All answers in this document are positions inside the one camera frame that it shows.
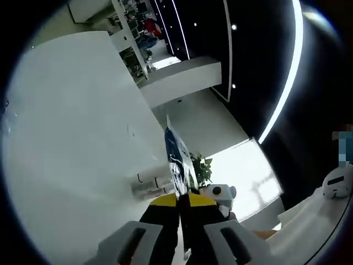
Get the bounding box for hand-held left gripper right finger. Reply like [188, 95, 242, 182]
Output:
[179, 193, 274, 265]

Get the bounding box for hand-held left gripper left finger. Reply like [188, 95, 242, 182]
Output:
[82, 193, 180, 265]

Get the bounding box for small white bottle red label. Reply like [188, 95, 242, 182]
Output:
[131, 178, 173, 192]

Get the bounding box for black green skincare sachet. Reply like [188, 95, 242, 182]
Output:
[164, 114, 197, 200]

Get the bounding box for green potted plant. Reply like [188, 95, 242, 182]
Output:
[189, 153, 214, 192]

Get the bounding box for white chest-worn device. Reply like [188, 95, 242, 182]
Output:
[322, 166, 353, 200]

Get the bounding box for ceiling light strip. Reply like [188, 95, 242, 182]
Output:
[257, 0, 304, 145]

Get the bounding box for white office desks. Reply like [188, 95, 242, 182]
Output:
[110, 0, 150, 81]

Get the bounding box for red banner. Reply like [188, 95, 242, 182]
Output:
[143, 17, 161, 37]

